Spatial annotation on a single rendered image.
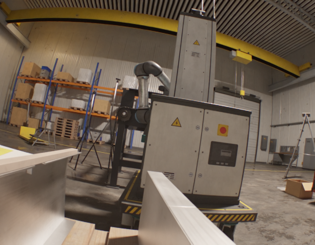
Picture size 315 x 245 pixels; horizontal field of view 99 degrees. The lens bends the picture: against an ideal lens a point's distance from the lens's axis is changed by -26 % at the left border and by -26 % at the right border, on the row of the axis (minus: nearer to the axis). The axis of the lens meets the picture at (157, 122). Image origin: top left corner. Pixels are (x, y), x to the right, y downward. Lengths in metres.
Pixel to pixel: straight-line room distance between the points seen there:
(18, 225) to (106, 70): 11.81
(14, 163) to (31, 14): 11.37
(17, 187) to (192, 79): 1.32
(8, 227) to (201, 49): 1.56
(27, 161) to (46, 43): 14.28
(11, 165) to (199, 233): 0.24
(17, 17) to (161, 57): 9.61
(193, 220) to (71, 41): 13.62
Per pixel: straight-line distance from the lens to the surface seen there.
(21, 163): 0.29
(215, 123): 0.94
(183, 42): 1.56
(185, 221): 0.23
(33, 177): 0.42
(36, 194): 0.44
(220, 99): 12.80
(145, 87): 1.58
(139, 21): 9.29
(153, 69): 1.52
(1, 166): 0.25
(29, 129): 6.15
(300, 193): 3.18
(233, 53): 9.98
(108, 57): 12.40
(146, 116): 1.50
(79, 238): 0.58
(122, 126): 2.08
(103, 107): 9.98
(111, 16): 9.56
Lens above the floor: 0.61
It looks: 6 degrees up
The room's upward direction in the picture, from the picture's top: 9 degrees clockwise
